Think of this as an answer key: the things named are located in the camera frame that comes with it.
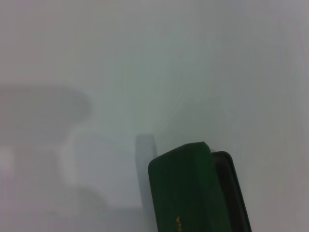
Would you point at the green glasses case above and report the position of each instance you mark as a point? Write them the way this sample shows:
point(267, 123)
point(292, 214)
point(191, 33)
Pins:
point(188, 183)

